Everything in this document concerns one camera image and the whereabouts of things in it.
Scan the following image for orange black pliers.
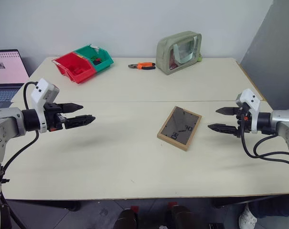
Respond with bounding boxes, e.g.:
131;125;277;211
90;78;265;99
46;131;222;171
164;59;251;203
128;62;157;71

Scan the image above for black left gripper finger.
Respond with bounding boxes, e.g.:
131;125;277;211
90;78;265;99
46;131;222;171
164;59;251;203
64;114;96;130
61;103;84;114

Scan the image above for white sneaker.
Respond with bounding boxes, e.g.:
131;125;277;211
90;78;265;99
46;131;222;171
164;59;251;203
238;203;258;229

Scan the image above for black table foot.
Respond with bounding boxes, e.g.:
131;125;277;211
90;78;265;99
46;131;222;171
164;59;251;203
210;194;280;208

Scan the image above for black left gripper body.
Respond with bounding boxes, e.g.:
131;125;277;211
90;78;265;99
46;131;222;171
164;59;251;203
43;102;66;133

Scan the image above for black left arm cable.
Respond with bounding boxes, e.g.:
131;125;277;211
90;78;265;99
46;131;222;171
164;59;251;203
0;82;40;183

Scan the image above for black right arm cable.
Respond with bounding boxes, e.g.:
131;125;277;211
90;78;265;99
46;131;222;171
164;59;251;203
239;119;289;171

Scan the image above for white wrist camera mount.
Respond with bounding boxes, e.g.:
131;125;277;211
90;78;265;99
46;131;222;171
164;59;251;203
235;88;261;134
30;78;60;134

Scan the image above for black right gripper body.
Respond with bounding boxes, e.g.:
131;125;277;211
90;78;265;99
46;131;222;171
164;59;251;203
235;104;253;138

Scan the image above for green plastic storage bin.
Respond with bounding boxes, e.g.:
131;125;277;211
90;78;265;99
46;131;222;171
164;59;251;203
75;43;115;74

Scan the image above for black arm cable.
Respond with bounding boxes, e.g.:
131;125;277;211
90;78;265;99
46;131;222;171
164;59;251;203
239;119;289;171
0;82;40;183

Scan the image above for black parts in green bin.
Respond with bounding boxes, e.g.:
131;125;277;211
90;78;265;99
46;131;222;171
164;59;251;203
91;55;105;66

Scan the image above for dark rounded shape red top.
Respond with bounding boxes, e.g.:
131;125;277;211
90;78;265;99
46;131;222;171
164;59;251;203
116;205;139;229
166;202;198;229

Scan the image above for red plastic storage bin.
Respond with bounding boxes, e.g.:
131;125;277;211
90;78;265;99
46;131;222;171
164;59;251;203
52;52;97;85

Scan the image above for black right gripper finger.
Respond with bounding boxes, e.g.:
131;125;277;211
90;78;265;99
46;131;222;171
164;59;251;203
207;124;240;135
215;107;241;116

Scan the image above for olive green clear pouch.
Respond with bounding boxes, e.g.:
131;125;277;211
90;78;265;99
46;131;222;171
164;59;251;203
156;30;203;76

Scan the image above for square wooden-framed clock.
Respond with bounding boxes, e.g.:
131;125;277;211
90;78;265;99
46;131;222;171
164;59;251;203
157;105;203;152

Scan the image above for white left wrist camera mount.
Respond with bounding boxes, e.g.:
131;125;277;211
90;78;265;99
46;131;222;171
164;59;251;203
30;78;60;134

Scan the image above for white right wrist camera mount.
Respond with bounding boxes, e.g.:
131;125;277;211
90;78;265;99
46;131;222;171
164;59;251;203
235;88;261;134

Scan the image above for laptop computer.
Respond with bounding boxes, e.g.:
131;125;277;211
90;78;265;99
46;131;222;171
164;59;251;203
0;49;31;109

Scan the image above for dark trouser leg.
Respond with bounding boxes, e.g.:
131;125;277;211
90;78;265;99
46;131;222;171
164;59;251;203
248;194;289;219

